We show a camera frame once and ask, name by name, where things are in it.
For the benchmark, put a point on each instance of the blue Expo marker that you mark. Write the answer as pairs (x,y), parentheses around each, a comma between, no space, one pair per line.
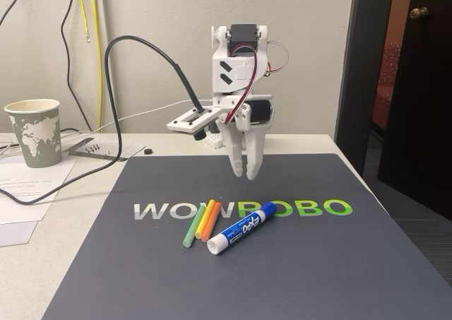
(243,226)

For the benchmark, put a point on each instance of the orange chalk stick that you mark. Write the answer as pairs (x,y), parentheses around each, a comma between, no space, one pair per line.
(211,221)

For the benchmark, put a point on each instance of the yellow chalk stick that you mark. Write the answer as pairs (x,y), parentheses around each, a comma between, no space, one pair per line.
(205,219)

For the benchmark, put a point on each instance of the green chalk stick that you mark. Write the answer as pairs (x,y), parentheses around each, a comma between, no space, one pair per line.
(193,228)

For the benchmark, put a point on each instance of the lined paper sheet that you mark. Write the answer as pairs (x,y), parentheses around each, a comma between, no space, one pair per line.
(130,147)

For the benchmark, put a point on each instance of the red patterned fabric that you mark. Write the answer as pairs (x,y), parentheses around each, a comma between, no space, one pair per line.
(385,87)

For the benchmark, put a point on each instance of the grey WOWROBO mat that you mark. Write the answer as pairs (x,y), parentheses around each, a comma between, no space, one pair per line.
(282,270)

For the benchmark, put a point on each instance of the dark wooden door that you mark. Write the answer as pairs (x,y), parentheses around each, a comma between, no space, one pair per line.
(423,104)

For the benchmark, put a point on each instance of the brass door knob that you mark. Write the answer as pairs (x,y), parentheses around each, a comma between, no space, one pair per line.
(419,13)

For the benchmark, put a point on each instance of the green world map paper cup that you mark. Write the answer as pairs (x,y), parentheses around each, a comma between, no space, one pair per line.
(37,136)

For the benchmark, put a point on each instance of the large white printed paper sheet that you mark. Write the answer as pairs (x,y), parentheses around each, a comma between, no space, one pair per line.
(21,212)

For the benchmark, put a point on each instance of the small white paper sheet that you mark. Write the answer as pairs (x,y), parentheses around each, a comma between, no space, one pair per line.
(14,233)

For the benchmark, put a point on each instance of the white mounted camera module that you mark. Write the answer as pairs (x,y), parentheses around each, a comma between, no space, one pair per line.
(176,125)

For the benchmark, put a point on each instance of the dark door frame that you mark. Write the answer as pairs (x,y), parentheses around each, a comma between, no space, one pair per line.
(356,87)

